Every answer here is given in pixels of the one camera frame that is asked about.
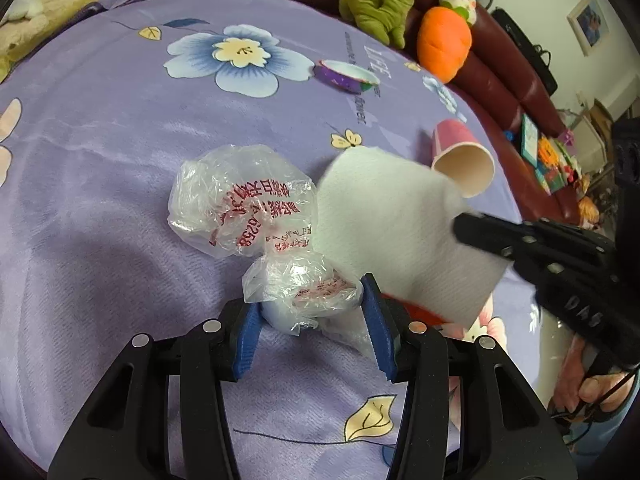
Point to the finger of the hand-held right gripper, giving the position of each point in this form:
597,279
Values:
500,232
575,305

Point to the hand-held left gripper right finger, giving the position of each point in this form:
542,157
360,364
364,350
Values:
378,330

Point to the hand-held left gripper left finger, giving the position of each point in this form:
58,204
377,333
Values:
246,340

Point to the white paper tissue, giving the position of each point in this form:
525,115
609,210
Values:
390,220

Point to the clear printed plastic bag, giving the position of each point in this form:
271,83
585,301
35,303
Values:
235,200

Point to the person's right forearm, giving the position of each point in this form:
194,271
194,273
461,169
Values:
595,435

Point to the person's right hand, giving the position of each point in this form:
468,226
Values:
600,392

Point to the red wrapper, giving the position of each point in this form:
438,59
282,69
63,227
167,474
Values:
422,312

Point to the colourful toy pile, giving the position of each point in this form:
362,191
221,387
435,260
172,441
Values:
557,165

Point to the pink paper cup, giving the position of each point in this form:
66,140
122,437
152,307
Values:
465,165

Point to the teal book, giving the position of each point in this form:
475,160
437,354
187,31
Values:
529,137

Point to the dark red leather sofa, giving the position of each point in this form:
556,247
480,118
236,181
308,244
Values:
500,85

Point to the black bag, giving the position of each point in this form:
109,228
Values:
530,55

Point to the orange carrot plush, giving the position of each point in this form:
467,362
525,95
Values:
442,45

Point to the small purple bowl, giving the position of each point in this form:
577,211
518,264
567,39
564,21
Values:
345,80

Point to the small white bunny plush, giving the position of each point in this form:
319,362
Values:
462,2

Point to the green plush toy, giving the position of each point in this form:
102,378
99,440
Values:
380,0

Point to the framed wall picture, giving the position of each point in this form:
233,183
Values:
590,22

